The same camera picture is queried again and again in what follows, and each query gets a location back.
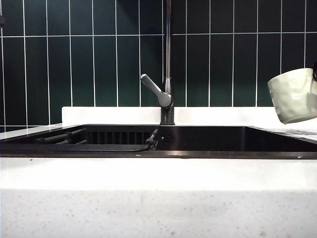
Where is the pale green ceramic mug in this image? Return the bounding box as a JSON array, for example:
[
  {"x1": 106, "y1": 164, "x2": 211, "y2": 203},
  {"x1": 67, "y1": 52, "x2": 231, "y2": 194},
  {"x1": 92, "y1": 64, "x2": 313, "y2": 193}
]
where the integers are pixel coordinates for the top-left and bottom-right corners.
[{"x1": 267, "y1": 67, "x2": 317, "y2": 125}]

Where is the black kitchen sink basin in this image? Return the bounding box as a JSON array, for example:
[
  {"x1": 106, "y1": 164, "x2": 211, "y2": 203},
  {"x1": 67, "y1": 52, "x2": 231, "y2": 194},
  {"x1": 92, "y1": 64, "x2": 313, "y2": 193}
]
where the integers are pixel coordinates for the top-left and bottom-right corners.
[{"x1": 0, "y1": 123, "x2": 317, "y2": 160}]

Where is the black kitchen faucet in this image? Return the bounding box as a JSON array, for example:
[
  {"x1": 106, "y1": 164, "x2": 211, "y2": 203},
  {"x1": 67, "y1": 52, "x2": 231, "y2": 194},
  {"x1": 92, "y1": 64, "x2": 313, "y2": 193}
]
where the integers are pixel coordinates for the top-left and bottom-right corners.
[{"x1": 140, "y1": 0, "x2": 175, "y2": 126}]

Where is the black slotted sink tray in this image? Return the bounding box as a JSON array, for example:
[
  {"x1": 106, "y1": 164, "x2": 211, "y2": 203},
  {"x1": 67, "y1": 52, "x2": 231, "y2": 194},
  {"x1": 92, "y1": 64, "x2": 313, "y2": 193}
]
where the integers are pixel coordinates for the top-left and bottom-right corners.
[{"x1": 0, "y1": 130, "x2": 151, "y2": 153}]

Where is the black roll-up rod rack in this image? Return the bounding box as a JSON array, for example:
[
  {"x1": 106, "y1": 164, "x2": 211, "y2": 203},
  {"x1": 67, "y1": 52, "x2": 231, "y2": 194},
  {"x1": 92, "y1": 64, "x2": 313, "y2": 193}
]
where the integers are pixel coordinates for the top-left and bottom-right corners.
[{"x1": 35, "y1": 127, "x2": 159, "y2": 150}]

